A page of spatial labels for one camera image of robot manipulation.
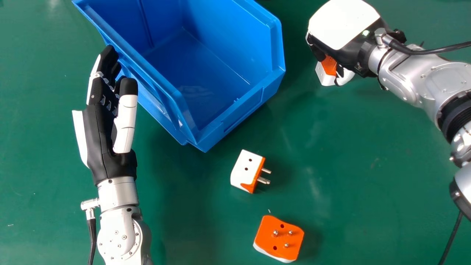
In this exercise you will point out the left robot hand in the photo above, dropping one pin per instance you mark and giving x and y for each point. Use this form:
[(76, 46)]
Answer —
[(98, 147)]

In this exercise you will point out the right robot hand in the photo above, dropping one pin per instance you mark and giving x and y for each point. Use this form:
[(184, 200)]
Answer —
[(340, 25)]

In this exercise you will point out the white-and-orange plug adapter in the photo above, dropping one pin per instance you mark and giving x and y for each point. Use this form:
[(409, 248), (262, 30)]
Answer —
[(279, 238), (327, 70), (247, 170)]

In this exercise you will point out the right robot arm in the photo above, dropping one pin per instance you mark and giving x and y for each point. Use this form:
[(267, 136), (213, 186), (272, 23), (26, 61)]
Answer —
[(427, 81)]

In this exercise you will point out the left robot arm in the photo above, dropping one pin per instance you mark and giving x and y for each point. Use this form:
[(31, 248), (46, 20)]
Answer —
[(119, 224)]

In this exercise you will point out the blue plastic bin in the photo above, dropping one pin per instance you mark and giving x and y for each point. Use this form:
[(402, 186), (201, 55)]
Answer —
[(191, 66)]

